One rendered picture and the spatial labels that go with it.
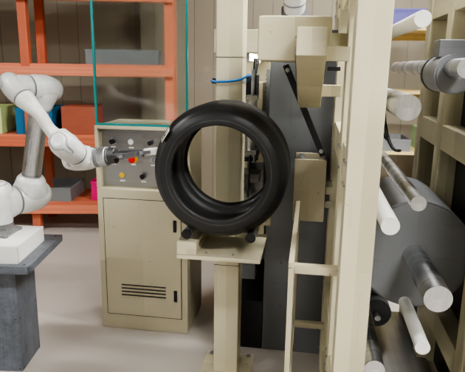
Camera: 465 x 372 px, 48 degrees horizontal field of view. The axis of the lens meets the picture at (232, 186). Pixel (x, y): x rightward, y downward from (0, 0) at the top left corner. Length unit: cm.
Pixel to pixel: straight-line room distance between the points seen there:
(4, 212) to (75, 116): 244
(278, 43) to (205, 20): 430
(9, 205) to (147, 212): 75
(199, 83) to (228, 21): 364
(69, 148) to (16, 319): 112
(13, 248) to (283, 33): 167
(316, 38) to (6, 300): 207
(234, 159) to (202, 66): 365
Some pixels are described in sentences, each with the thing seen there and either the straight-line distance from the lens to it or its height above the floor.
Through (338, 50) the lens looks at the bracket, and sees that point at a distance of 182.
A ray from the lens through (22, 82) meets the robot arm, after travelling 274.
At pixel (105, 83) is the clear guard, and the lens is 308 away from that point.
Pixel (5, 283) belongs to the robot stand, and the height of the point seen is 51.
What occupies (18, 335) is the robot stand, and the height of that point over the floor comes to 21.
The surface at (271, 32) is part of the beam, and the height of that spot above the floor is 173.
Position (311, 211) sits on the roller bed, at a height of 95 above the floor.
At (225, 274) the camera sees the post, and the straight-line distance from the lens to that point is 269.
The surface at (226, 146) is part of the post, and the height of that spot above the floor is 123.
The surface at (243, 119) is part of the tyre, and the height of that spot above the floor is 141.
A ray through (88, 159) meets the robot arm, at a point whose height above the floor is 121.
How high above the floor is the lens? 162
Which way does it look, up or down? 13 degrees down
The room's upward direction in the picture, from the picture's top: 1 degrees clockwise
